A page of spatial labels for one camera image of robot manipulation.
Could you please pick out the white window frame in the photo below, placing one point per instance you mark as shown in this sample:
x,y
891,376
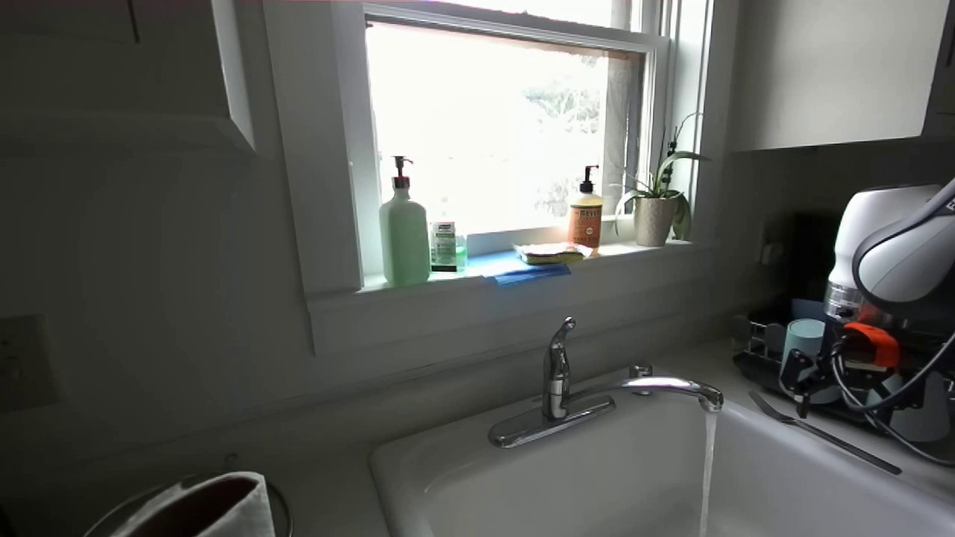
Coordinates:
x,y
337,150

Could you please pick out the potted plant in white pot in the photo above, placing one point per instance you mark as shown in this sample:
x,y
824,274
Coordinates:
x,y
655,211

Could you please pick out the green soap pump bottle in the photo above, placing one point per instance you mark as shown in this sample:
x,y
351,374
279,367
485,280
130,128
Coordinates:
x,y
403,238

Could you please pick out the small green jar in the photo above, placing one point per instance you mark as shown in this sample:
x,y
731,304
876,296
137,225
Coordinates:
x,y
446,244

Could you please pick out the yellow sponge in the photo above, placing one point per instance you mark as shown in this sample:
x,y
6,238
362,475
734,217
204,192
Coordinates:
x,y
552,253

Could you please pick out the white wall cabinet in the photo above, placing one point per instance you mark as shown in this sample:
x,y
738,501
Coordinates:
x,y
119,68
835,68

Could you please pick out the amber soap pump bottle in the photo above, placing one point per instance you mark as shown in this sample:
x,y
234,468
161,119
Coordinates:
x,y
586,217

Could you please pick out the chrome sink hole cap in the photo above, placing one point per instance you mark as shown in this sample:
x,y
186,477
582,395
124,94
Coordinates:
x,y
640,370

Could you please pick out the white ceramic sink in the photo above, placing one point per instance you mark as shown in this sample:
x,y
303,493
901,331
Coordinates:
x,y
556,477

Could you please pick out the chrome faucet spout with base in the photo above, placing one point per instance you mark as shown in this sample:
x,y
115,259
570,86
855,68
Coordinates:
x,y
552,420

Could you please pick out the dish drying rack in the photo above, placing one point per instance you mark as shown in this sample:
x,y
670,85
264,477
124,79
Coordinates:
x,y
762,347

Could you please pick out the teal plastic cup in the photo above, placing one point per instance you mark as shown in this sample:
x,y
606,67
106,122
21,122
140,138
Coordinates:
x,y
922,411
801,344

